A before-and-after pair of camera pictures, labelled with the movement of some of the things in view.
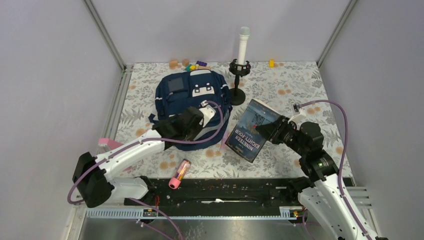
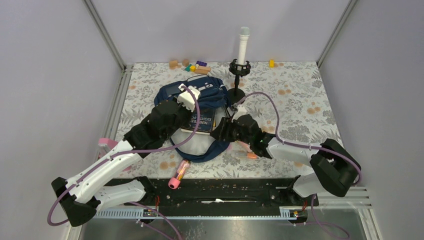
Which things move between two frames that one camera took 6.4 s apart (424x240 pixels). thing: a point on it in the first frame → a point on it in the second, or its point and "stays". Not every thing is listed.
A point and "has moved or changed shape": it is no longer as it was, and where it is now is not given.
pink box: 110,143 stays
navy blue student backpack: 194,88 has moved or changed shape
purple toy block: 201,63 stays
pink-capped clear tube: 183,167 stays
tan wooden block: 173,64 stays
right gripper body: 285,133 → 233,133
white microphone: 244,32 stays
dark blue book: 244,140 has moved or changed shape
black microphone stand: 237,95 stays
